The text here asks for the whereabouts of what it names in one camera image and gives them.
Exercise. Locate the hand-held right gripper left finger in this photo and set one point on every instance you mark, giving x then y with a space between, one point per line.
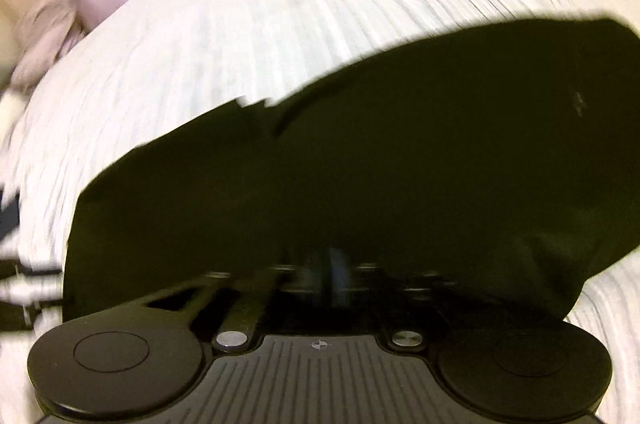
322 276

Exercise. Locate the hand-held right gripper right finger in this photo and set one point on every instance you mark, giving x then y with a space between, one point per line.
342 276

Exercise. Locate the black cloth garment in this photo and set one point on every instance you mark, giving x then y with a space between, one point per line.
375 154

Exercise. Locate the pinkish grey cloth lump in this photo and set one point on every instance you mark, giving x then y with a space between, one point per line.
45 29

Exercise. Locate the white ribbed blanket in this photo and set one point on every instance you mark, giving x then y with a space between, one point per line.
250 29

